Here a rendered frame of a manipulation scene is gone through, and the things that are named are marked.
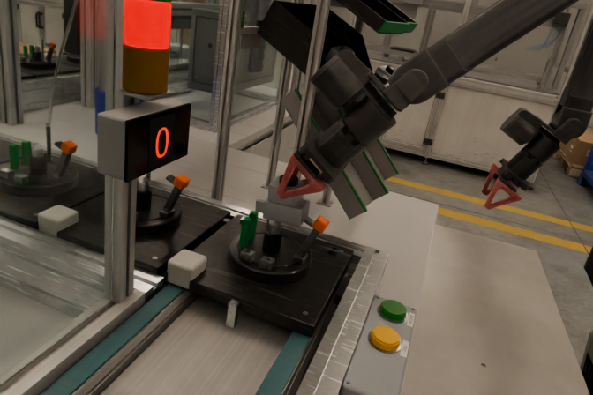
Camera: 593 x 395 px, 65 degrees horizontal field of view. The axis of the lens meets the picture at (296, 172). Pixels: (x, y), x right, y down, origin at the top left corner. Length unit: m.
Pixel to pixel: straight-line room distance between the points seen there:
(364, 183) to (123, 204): 0.58
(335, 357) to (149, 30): 0.46
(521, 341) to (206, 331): 0.58
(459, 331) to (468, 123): 3.90
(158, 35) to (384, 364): 0.49
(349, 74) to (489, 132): 4.17
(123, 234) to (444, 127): 4.28
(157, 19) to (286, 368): 0.44
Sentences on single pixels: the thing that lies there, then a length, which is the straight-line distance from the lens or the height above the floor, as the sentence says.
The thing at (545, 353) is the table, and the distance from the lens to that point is 1.01.
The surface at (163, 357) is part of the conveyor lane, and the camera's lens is 0.69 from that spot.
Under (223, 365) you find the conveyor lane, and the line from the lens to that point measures 0.68.
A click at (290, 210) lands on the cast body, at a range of 0.72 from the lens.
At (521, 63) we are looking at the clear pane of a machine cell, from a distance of 4.71.
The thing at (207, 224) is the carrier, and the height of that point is 0.97.
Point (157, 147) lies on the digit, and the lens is 0.57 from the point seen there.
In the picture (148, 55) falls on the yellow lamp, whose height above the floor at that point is 1.30.
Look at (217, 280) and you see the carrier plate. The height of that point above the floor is 0.97.
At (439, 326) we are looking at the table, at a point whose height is 0.86.
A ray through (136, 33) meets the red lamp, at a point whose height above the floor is 1.33.
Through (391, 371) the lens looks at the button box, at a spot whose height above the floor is 0.96.
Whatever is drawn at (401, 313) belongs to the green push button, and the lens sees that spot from 0.74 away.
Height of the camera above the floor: 1.39
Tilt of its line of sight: 21 degrees down
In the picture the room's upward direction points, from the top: 9 degrees clockwise
